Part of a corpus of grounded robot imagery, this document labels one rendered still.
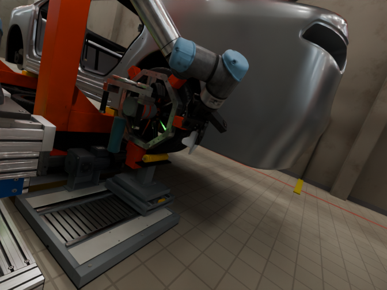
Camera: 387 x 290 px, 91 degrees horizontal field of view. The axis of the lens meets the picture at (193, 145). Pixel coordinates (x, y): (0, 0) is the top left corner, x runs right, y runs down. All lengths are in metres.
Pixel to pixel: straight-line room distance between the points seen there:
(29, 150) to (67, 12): 1.02
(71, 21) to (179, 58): 1.18
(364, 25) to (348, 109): 1.92
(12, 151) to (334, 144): 5.67
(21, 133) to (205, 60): 0.58
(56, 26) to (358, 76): 5.72
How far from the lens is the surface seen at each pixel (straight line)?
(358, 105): 5.88
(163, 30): 0.62
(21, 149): 0.79
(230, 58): 0.51
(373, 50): 6.22
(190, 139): 0.65
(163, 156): 1.54
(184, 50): 0.49
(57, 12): 1.60
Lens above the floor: 0.98
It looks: 11 degrees down
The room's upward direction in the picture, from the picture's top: 18 degrees clockwise
